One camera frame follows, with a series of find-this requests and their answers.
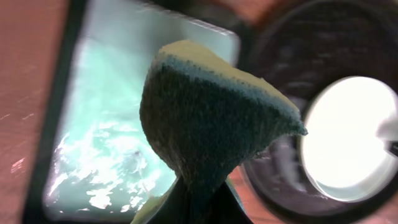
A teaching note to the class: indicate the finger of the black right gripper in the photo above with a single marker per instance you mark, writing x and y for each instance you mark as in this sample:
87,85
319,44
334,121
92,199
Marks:
387,131

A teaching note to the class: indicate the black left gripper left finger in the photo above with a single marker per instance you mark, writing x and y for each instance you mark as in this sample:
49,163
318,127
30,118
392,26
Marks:
176,207

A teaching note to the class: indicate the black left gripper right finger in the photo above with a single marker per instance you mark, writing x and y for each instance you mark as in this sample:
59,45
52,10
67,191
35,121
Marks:
225,208

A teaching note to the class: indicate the mint green plate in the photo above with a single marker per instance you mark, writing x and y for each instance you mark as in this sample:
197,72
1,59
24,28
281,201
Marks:
341,154

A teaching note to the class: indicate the green yellow sponge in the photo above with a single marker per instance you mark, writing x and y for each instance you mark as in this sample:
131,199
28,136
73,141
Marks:
204,117

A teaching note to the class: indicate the green rectangular water tray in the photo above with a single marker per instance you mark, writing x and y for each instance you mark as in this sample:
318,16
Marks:
93,163

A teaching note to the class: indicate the round black tray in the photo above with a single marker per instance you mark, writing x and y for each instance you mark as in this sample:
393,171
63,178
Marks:
307,47

